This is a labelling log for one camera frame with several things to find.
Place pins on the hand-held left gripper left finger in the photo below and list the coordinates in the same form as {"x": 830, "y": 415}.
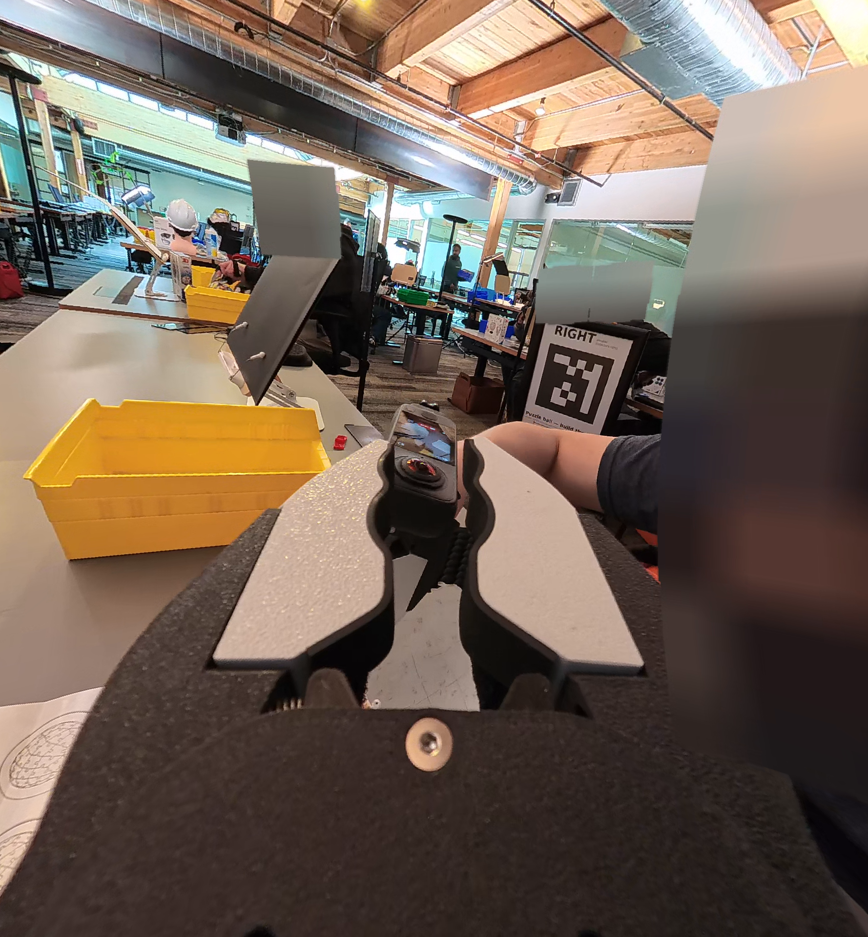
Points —
{"x": 309, "y": 571}

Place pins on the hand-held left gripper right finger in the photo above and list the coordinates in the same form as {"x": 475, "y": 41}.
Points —
{"x": 551, "y": 578}

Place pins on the person's right forearm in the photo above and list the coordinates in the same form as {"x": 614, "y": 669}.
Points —
{"x": 551, "y": 454}

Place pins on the black smartphone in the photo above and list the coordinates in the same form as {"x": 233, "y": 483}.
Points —
{"x": 364, "y": 435}

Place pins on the orange black bag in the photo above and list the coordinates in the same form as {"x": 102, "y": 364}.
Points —
{"x": 650, "y": 564}

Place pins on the brown cardboard box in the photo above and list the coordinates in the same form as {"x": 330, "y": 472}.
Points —
{"x": 478, "y": 394}

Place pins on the grey metal trash can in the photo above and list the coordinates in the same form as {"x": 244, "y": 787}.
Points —
{"x": 424, "y": 356}

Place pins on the yellow plastic bin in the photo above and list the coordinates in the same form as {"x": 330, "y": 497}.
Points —
{"x": 170, "y": 512}
{"x": 214, "y": 307}

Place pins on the black office chair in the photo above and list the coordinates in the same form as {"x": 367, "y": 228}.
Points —
{"x": 350, "y": 329}

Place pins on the black screen with square pattern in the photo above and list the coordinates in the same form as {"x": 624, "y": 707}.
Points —
{"x": 580, "y": 380}

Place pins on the green plastic crate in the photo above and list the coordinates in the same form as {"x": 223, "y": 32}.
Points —
{"x": 416, "y": 296}

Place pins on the white instruction leaflet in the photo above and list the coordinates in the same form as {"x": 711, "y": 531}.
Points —
{"x": 16, "y": 732}

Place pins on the white hard hat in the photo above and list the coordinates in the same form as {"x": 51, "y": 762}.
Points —
{"x": 181, "y": 212}

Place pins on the ceiling projector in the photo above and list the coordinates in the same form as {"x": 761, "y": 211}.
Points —
{"x": 232, "y": 128}

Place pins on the long spiral ventilation duct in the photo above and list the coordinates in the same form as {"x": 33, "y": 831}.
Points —
{"x": 507, "y": 176}

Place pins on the grey wall vent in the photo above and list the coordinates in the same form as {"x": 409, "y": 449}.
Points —
{"x": 569, "y": 192}

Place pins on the wide silver ventilation duct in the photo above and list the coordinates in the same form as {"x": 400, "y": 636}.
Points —
{"x": 697, "y": 36}

